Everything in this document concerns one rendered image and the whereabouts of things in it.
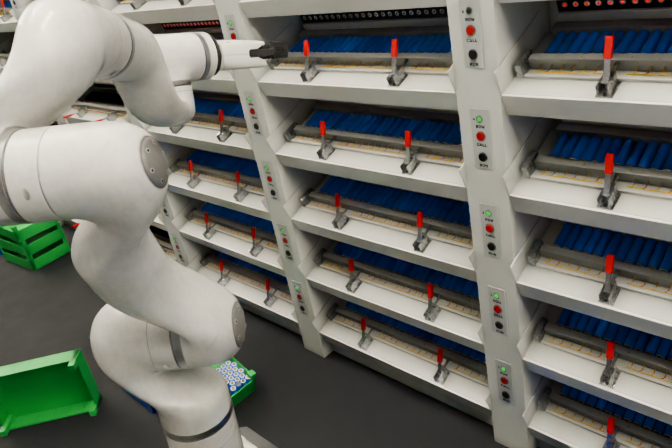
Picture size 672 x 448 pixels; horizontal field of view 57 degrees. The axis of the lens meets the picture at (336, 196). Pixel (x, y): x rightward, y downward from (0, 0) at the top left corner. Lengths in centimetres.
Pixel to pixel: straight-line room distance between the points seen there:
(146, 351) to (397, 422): 95
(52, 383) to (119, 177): 161
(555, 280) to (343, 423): 77
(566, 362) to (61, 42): 114
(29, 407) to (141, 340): 134
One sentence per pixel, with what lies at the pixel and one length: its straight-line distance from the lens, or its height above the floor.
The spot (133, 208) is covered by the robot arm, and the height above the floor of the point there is 102.
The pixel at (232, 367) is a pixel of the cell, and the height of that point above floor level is 8.
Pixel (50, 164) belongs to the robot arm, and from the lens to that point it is 66.
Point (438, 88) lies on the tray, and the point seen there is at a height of 91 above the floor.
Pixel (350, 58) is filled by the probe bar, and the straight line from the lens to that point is 144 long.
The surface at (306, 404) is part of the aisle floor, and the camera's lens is 187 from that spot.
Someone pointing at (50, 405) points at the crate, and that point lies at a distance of 226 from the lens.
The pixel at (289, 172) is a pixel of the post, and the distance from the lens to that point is 172.
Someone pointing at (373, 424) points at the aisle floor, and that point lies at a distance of 177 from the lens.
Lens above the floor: 124
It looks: 24 degrees down
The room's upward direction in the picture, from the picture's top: 12 degrees counter-clockwise
